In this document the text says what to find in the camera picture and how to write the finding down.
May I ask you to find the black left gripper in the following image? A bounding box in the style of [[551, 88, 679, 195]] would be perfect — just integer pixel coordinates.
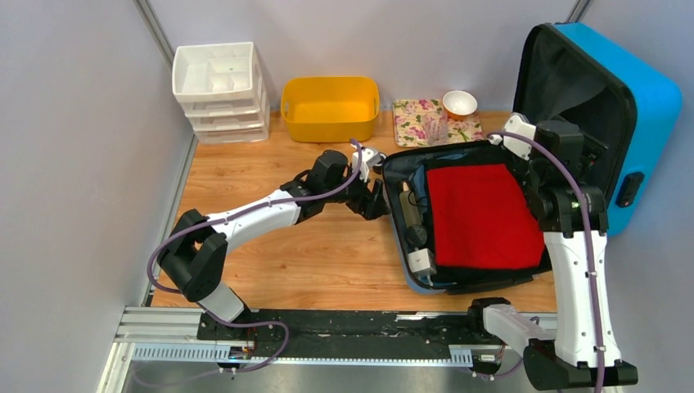
[[324, 163, 392, 221]]

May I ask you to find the blue fish print suitcase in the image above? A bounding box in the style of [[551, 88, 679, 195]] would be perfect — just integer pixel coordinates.
[[383, 22, 682, 294]]

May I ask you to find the red cloth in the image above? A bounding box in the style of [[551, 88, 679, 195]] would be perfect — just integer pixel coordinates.
[[426, 164, 544, 270]]

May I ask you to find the yellow plastic basket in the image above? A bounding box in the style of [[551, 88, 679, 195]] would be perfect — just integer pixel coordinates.
[[280, 76, 380, 143]]

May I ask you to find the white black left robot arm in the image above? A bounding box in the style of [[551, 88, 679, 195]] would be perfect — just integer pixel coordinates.
[[148, 145, 389, 340]]

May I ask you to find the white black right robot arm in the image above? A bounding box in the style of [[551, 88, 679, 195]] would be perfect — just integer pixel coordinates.
[[466, 113, 638, 392]]

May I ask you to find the beige cylindrical bottle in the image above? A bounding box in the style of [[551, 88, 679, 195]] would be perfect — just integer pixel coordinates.
[[399, 181, 421, 228]]

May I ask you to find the black round cap item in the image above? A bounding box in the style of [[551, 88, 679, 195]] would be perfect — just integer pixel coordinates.
[[405, 224, 428, 248]]

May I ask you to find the white square charger block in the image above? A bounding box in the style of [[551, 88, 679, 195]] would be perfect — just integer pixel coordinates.
[[407, 248, 437, 277]]

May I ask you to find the floral pattern tray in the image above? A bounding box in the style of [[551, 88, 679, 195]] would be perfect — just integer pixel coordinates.
[[392, 99, 483, 147]]

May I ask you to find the clear glass on tray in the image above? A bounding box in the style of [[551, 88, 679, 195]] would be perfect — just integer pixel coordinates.
[[422, 114, 448, 146]]

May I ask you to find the white plastic drawer unit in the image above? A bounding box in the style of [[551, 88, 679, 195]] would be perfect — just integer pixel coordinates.
[[172, 42, 270, 144]]

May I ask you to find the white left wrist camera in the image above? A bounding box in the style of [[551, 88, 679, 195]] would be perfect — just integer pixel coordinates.
[[351, 144, 387, 183]]

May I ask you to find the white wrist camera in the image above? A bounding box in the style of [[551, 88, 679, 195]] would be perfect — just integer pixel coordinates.
[[487, 112, 536, 161], [351, 144, 387, 183]]

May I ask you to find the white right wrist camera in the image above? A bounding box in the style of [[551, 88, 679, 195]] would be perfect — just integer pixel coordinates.
[[487, 112, 536, 161]]

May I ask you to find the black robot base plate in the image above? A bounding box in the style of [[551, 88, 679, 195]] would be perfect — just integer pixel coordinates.
[[196, 309, 510, 364]]

